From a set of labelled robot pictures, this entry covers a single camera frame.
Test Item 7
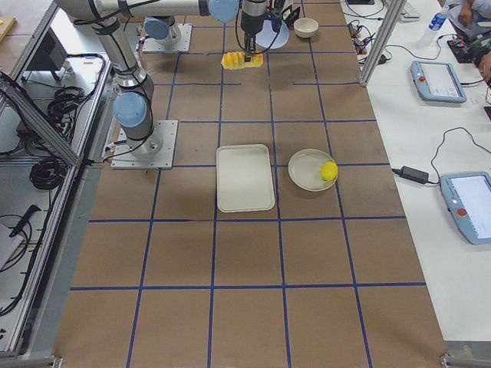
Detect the near teach pendant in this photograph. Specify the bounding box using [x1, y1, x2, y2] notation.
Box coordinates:
[440, 172, 490, 245]

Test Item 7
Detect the small white bowl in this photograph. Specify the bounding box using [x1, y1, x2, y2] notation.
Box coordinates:
[294, 18, 319, 38]

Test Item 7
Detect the yellow lemon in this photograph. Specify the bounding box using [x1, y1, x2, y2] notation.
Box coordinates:
[320, 161, 338, 182]

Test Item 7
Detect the black power adapter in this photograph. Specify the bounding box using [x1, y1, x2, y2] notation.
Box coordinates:
[400, 166, 429, 184]

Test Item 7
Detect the striped orange bread loaf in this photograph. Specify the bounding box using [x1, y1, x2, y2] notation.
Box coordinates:
[221, 51, 264, 71]

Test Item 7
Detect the white round dish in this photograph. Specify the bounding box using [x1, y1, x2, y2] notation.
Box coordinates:
[288, 149, 338, 192]

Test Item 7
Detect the teach pendant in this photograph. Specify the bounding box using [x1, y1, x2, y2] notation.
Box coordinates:
[440, 172, 490, 245]
[410, 61, 467, 104]

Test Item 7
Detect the white rectangular tray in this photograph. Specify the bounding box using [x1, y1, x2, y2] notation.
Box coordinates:
[216, 144, 275, 213]

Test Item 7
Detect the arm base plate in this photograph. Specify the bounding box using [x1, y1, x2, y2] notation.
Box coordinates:
[110, 120, 178, 169]
[142, 23, 192, 54]

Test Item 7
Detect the aluminium frame post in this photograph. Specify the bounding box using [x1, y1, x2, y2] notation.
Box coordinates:
[359, 0, 406, 87]

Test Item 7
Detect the plastic water bottle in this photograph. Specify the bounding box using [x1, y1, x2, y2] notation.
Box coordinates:
[419, 5, 449, 46]

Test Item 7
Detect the black cable bundle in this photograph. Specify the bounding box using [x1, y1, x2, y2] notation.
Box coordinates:
[29, 157, 62, 190]

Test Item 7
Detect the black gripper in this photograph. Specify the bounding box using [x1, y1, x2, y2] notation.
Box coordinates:
[244, 32, 256, 54]

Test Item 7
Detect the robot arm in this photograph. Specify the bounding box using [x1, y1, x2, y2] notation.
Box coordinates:
[56, 0, 274, 161]
[143, 16, 181, 44]

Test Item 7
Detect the far teach pendant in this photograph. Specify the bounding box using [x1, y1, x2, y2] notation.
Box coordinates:
[410, 61, 467, 104]

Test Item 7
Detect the light blue plate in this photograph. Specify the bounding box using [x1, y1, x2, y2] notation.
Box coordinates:
[255, 20, 289, 49]

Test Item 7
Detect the black plate rack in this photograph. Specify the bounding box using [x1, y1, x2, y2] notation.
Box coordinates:
[282, 0, 300, 28]

